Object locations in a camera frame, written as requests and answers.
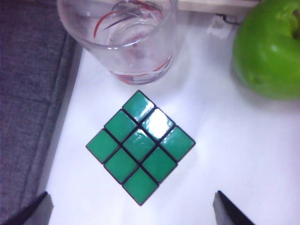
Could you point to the grey felt laptop sleeve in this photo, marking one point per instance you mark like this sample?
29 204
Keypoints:
28 93

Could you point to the small white tag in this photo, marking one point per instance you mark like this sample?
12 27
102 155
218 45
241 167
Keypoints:
219 27

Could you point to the green apple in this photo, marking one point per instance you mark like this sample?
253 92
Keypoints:
267 51

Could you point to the clear glass with red print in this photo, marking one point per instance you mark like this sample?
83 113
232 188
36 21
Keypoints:
131 47

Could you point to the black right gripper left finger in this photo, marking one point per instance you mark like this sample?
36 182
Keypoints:
35 211

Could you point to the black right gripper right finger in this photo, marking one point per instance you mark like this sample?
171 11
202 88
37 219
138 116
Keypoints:
227 212

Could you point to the Rubik's cube with black edges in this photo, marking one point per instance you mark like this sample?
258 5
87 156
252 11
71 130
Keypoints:
140 147

